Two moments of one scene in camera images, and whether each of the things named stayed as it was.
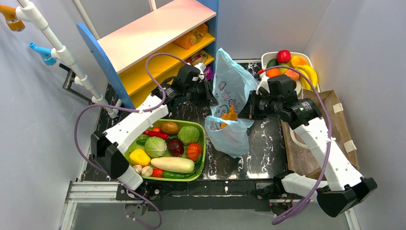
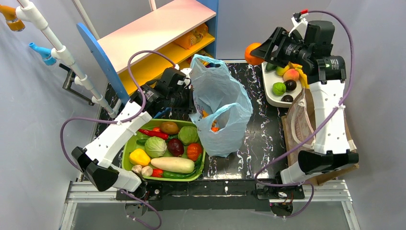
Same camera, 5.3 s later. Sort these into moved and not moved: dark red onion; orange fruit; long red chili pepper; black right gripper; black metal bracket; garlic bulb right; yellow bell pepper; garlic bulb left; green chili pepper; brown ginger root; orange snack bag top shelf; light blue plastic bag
Moved: orange fruit; black right gripper; light blue plastic bag; brown ginger root
Not moved: black metal bracket; yellow bell pepper; green chili pepper; garlic bulb right; orange snack bag top shelf; garlic bulb left; dark red onion; long red chili pepper
